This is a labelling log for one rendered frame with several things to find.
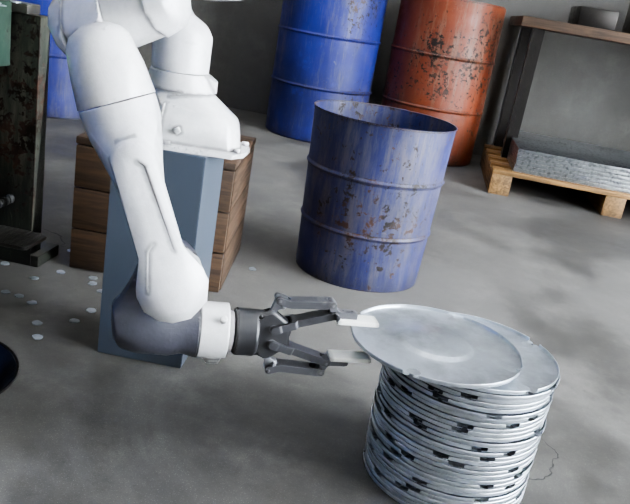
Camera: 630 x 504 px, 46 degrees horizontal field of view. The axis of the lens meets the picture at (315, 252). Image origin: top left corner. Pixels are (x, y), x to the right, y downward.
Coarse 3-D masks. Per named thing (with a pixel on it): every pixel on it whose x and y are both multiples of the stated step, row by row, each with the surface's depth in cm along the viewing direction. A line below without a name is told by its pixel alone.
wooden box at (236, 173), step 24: (96, 168) 184; (240, 168) 193; (96, 192) 186; (240, 192) 202; (72, 216) 189; (96, 216) 188; (240, 216) 212; (72, 240) 191; (96, 240) 190; (216, 240) 188; (240, 240) 224; (72, 264) 193; (96, 264) 192; (216, 264) 191; (216, 288) 193
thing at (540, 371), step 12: (492, 324) 139; (504, 336) 134; (516, 336) 135; (528, 348) 131; (540, 348) 132; (528, 360) 126; (540, 360) 127; (552, 360) 127; (528, 372) 122; (540, 372) 122; (552, 372) 123; (504, 384) 116; (516, 384) 117; (528, 384) 117; (540, 384) 118; (552, 384) 118
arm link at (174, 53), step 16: (192, 16) 139; (176, 32) 136; (192, 32) 136; (208, 32) 140; (160, 48) 137; (176, 48) 136; (192, 48) 137; (208, 48) 140; (160, 64) 138; (176, 64) 137; (192, 64) 138; (208, 64) 142
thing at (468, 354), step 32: (384, 320) 130; (416, 320) 132; (448, 320) 135; (384, 352) 118; (416, 352) 120; (448, 352) 120; (480, 352) 124; (512, 352) 126; (448, 384) 111; (480, 384) 112
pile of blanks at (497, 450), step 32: (384, 384) 125; (416, 384) 117; (384, 416) 125; (416, 416) 119; (448, 416) 115; (480, 416) 114; (512, 416) 114; (544, 416) 121; (384, 448) 124; (416, 448) 119; (448, 448) 116; (480, 448) 117; (512, 448) 117; (384, 480) 125; (416, 480) 121; (448, 480) 119; (480, 480) 119; (512, 480) 121
